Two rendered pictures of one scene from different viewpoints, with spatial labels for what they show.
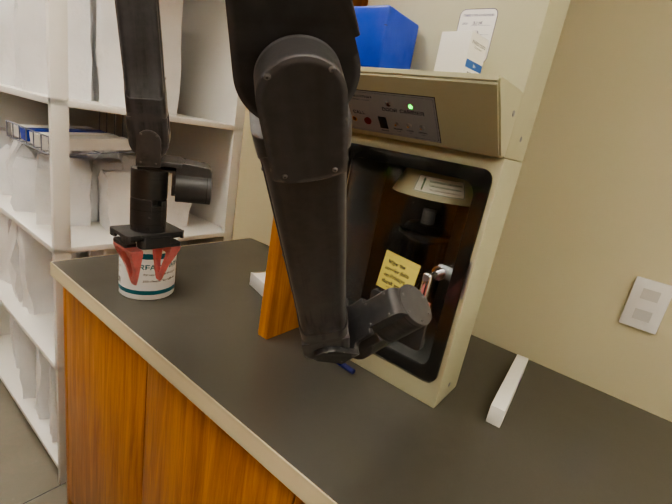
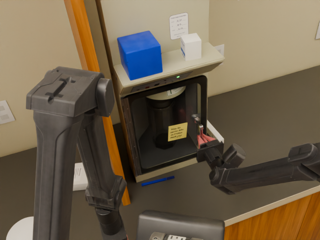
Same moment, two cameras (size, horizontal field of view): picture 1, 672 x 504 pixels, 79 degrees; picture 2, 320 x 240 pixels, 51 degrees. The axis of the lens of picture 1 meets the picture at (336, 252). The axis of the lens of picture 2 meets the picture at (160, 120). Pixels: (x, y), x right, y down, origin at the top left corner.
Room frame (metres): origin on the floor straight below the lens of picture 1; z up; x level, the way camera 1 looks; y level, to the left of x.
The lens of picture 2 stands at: (0.20, 0.64, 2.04)
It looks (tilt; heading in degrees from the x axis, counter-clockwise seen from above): 41 degrees down; 309
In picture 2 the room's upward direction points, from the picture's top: 6 degrees counter-clockwise
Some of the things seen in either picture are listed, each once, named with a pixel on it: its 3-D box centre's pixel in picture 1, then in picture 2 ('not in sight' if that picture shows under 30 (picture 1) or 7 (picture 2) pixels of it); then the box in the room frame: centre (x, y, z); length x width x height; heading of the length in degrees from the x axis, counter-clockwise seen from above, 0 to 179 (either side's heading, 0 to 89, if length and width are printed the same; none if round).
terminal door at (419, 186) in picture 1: (387, 259); (169, 129); (0.75, -0.10, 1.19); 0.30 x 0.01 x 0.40; 54
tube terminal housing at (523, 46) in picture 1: (433, 189); (155, 81); (0.86, -0.18, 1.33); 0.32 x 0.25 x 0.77; 54
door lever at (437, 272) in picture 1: (427, 294); (199, 130); (0.66, -0.17, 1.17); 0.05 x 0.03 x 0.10; 144
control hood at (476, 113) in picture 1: (406, 108); (169, 75); (0.71, -0.07, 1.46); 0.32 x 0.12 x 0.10; 54
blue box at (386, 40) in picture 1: (374, 45); (140, 55); (0.76, 0.00, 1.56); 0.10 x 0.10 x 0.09; 54
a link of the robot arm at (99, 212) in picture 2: (153, 183); (107, 208); (0.67, 0.32, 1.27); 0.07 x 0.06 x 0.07; 113
